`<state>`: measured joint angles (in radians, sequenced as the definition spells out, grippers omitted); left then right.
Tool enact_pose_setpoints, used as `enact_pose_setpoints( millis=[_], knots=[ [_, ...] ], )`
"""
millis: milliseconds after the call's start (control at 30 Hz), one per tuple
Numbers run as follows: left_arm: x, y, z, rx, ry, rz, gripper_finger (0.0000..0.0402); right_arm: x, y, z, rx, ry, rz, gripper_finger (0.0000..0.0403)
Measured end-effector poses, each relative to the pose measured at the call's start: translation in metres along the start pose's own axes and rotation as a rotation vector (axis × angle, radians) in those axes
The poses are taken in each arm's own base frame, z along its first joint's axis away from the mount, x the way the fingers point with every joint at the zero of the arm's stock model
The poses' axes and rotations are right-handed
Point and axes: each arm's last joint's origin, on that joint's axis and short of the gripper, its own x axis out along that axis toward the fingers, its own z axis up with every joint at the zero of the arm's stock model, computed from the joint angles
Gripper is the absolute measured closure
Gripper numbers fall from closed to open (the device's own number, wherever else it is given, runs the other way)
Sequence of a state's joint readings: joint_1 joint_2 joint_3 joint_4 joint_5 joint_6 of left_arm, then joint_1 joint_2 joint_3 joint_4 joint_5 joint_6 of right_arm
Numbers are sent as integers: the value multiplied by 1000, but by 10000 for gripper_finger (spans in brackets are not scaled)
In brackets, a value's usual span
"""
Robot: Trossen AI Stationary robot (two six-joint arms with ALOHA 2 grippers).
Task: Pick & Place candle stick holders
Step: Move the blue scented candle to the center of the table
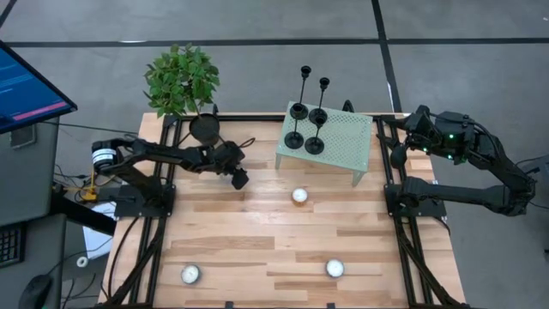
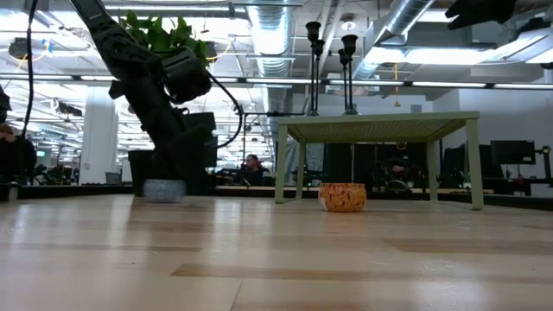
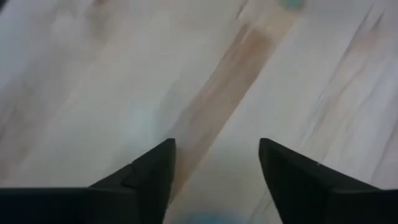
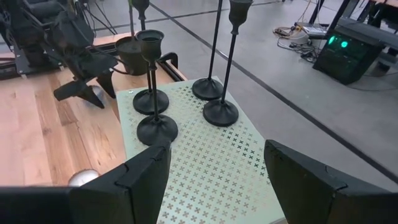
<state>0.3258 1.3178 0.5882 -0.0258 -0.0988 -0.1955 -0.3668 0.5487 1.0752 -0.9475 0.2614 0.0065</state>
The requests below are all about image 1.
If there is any potted green plant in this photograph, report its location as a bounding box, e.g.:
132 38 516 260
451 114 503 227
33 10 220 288
143 41 222 148

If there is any office desk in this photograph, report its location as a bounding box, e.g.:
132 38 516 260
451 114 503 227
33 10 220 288
0 116 68 309

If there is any black keyboard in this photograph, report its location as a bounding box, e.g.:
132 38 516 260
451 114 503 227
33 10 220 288
0 222 26 269

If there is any white paper sheet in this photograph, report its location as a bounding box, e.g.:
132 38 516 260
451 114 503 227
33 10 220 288
81 201 118 261

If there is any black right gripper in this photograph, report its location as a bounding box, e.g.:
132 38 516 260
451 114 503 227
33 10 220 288
389 105 443 170

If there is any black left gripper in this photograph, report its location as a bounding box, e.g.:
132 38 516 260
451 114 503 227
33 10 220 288
201 141 250 191

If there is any black computer mouse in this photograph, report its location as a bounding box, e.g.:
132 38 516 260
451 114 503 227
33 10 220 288
18 274 54 309

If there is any white wax candle jar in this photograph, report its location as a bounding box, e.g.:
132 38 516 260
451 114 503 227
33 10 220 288
179 264 202 286
324 257 346 279

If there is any computer monitor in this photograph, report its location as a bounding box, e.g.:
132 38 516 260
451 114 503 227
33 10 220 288
0 40 79 136

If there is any tall black candlestick holder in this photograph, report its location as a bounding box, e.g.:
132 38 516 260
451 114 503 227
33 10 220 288
289 64 312 121

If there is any yellow cable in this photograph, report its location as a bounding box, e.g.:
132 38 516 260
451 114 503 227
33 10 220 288
63 170 113 203

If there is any black desk support beam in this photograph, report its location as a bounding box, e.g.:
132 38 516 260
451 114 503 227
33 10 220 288
51 191 118 236

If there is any short black candlestick holder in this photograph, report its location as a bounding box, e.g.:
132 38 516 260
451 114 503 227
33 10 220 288
304 115 327 156

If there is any green perforated metal riser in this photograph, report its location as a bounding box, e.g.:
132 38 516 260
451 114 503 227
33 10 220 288
274 100 374 188

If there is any black aluminium rig frame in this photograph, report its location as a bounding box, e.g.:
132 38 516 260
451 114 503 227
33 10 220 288
97 112 473 309

